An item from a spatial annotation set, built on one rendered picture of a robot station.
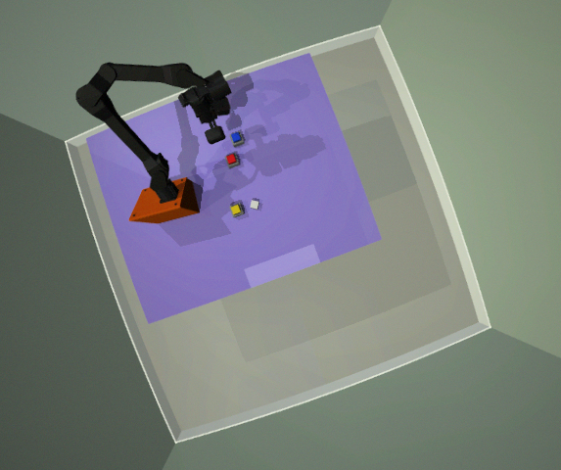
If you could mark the blue button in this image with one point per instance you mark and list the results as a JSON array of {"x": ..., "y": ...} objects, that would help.
[{"x": 236, "y": 139}]

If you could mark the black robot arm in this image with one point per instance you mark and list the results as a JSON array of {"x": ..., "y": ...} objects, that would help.
[{"x": 94, "y": 99}]

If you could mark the red button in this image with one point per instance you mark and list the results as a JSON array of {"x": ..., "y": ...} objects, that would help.
[{"x": 232, "y": 160}]

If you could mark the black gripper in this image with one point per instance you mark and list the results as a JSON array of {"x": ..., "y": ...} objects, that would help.
[{"x": 214, "y": 134}]

